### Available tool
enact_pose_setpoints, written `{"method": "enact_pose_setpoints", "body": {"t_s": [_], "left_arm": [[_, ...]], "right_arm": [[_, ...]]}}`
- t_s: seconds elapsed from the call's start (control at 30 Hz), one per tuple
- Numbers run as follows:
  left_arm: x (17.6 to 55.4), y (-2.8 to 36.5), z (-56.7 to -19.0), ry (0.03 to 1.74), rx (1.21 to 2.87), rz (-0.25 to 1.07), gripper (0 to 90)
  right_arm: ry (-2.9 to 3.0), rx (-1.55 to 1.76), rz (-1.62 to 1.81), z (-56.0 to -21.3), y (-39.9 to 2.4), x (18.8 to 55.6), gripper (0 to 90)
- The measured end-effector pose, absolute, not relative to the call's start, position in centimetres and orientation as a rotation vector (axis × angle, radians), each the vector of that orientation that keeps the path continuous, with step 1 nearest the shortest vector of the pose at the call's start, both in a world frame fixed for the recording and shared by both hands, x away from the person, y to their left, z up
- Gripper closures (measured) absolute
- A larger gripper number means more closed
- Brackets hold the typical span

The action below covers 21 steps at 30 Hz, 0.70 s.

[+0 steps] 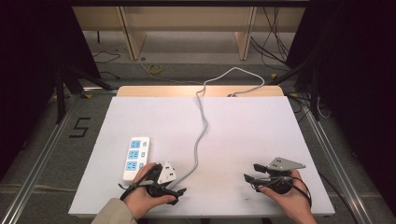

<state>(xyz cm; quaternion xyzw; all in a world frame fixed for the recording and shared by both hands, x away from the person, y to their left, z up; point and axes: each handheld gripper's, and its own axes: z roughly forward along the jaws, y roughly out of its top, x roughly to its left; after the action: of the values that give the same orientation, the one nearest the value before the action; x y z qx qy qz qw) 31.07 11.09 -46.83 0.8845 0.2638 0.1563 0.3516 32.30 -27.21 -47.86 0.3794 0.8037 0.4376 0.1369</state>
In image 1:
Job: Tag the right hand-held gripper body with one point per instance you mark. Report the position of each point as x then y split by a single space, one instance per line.
285 164

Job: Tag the white power strip blue sockets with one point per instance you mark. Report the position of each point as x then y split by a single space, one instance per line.
136 158

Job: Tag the white foam board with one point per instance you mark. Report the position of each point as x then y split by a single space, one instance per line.
243 130

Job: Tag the black curtain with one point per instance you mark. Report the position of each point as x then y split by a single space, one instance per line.
355 77
34 62

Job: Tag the person's left hand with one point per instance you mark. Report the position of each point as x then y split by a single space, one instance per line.
140 199

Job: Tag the aluminium floor rail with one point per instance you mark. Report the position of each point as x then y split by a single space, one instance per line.
339 171
37 165

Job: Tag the black metal stand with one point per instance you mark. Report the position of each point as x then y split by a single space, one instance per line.
60 93
313 90

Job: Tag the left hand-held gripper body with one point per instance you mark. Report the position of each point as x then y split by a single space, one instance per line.
166 174

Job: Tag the yellow tape roll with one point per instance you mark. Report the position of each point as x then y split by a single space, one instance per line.
154 68

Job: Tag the light wooden shelf unit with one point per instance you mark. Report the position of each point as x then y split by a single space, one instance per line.
186 18

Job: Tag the person's right hand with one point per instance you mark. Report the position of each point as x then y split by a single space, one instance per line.
291 202

